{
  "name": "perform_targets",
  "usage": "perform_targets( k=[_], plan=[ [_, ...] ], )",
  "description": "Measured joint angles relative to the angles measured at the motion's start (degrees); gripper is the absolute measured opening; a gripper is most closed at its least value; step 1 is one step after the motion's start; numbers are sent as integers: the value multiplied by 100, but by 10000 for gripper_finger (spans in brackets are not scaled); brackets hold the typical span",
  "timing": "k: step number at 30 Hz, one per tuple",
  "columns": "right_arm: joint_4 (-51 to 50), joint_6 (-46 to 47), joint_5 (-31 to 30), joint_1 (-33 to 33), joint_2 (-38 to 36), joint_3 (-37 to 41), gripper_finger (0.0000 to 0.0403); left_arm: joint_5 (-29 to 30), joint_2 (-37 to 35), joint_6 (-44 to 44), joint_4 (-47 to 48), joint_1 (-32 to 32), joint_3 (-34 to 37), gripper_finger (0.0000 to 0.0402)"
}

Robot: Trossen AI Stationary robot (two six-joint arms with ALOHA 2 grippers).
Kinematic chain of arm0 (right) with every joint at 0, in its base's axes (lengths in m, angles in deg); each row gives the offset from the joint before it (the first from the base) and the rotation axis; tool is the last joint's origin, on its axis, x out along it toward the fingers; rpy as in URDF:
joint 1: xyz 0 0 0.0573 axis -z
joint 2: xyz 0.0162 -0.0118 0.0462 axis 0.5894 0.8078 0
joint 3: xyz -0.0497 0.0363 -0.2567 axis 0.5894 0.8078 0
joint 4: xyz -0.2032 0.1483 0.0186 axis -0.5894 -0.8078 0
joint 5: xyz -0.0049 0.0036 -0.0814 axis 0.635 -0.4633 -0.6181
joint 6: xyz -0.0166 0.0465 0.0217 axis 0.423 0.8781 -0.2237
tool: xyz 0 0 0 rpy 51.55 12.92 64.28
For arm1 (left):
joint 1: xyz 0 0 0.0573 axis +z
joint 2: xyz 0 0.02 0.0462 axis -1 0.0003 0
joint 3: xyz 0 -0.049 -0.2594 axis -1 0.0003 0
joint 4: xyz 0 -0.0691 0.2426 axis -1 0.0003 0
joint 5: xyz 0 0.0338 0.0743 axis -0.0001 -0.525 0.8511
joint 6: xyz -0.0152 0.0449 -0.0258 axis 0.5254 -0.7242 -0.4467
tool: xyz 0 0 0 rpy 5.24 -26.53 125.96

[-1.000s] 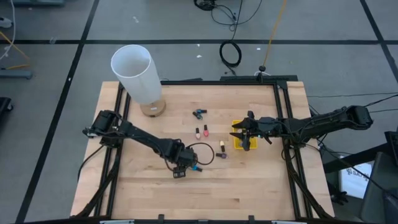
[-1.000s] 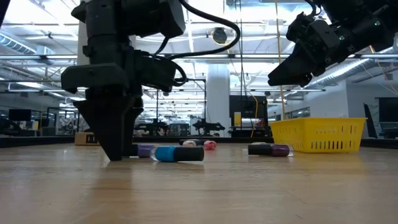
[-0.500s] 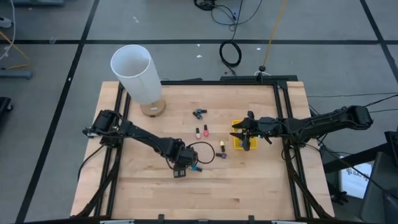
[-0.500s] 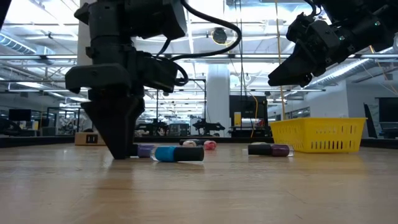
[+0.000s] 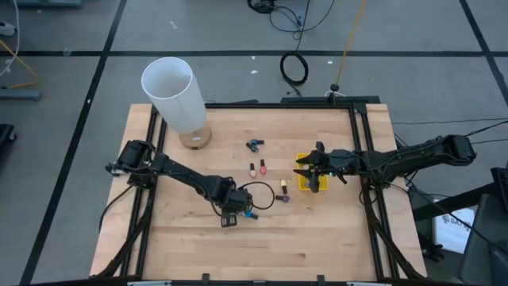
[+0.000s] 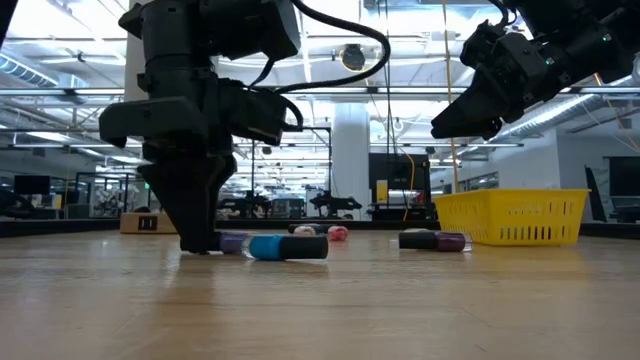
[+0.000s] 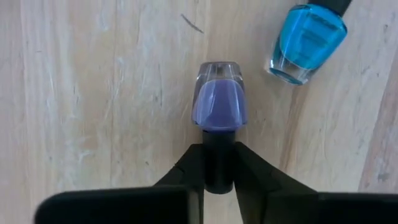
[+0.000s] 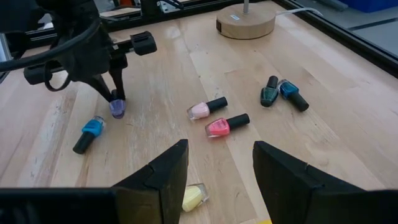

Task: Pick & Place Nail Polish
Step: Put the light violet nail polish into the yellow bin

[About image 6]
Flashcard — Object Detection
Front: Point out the white shade wooden base lamp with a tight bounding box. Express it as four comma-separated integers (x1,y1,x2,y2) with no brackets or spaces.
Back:
119,0,179,235

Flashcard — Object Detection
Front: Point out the white building column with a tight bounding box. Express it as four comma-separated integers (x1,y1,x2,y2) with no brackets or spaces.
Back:
331,103,372,222

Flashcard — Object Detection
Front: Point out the black hanging cable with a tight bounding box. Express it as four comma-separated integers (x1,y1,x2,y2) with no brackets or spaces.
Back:
377,0,396,156

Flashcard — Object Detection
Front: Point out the coral pink nail polish bottle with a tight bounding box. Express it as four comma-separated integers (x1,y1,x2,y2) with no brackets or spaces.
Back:
315,224,350,243

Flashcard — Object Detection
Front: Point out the black left camera cable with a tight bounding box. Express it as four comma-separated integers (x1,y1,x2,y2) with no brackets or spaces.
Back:
248,0,392,132

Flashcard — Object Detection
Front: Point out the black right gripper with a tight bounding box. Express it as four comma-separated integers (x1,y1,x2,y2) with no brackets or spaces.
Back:
430,33,552,142

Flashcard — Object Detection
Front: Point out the black right camera cable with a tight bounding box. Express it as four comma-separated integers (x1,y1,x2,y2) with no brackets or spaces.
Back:
487,0,521,26

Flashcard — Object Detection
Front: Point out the black camera cable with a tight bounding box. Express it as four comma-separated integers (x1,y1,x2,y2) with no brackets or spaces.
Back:
248,0,392,132
487,0,521,26

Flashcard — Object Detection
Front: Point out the yellow plastic basket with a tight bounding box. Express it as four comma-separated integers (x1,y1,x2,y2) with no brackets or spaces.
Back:
432,188,591,247

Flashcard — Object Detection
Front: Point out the black leaning panel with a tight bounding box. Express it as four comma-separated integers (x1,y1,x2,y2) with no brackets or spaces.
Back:
583,165,609,224

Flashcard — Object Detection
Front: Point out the black ceiling cable reel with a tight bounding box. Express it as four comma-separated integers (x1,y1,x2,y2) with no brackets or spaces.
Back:
341,43,367,72

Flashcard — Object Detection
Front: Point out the black metal frame rig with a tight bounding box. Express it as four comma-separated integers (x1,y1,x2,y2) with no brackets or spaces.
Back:
249,124,334,221

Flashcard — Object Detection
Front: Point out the blue nail polish bottle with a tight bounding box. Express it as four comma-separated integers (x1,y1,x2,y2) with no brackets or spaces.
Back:
243,234,330,262

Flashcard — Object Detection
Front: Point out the dark wall screen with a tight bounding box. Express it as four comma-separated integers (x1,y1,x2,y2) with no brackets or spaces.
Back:
602,156,640,199

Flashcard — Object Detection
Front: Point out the yellow cable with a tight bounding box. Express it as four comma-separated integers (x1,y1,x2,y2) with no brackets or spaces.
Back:
399,149,417,223

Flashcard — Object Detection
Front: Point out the black equipment cabinet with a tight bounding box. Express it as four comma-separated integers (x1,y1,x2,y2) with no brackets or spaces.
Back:
368,153,432,222

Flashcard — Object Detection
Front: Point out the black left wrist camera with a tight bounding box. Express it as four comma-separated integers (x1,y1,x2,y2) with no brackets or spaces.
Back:
219,78,305,147

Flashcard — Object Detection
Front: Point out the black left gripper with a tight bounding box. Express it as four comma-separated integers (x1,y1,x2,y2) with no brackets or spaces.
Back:
98,96,239,254

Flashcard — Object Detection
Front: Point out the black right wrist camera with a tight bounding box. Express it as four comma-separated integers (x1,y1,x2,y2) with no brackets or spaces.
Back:
459,19,507,69

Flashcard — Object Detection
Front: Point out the yellow hanging rope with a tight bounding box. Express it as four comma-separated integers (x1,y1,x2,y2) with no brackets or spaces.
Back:
441,0,460,194

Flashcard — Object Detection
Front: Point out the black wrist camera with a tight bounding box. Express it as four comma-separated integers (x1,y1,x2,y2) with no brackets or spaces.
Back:
459,19,507,69
219,78,305,147

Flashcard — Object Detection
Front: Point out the black monitor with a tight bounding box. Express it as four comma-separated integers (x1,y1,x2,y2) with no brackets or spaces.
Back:
13,175,52,197

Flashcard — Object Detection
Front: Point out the lavender nail polish bottle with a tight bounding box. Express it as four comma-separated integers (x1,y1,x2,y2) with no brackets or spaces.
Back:
218,231,251,255

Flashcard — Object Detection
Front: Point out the black table border rail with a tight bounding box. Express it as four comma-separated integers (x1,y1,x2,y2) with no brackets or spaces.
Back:
0,218,640,239

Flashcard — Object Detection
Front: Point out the purple nail polish bottle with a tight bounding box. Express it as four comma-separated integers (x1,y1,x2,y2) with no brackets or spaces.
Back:
398,231,474,254

